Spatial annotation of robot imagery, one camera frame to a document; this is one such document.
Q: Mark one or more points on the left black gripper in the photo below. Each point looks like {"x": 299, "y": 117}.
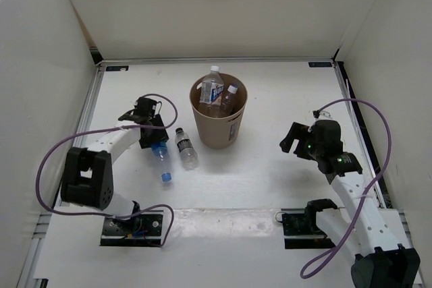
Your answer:
{"x": 160, "y": 135}

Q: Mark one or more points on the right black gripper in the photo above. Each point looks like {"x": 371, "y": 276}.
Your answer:
{"x": 295, "y": 132}

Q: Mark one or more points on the blue label plastic bottle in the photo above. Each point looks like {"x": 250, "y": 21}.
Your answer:
{"x": 162, "y": 161}

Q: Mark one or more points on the black label plastic bottle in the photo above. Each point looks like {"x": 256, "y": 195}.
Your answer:
{"x": 188, "y": 155}

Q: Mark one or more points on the white label plastic bottle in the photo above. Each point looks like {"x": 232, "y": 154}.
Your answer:
{"x": 212, "y": 87}

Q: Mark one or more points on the clear unlabeled plastic bottle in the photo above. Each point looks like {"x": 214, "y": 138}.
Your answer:
{"x": 226, "y": 107}

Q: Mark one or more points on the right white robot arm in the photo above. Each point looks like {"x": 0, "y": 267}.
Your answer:
{"x": 376, "y": 256}

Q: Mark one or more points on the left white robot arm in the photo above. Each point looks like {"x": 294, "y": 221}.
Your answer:
{"x": 87, "y": 178}

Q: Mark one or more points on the brown round waste bin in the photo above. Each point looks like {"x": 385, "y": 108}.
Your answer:
{"x": 218, "y": 133}

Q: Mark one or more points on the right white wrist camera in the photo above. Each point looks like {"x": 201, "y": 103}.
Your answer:
{"x": 322, "y": 115}

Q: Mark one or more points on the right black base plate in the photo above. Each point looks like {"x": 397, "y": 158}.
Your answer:
{"x": 298, "y": 234}

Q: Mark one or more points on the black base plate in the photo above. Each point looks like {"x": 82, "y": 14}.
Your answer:
{"x": 298, "y": 234}
{"x": 144, "y": 231}

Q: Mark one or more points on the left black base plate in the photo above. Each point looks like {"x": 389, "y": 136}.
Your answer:
{"x": 144, "y": 231}

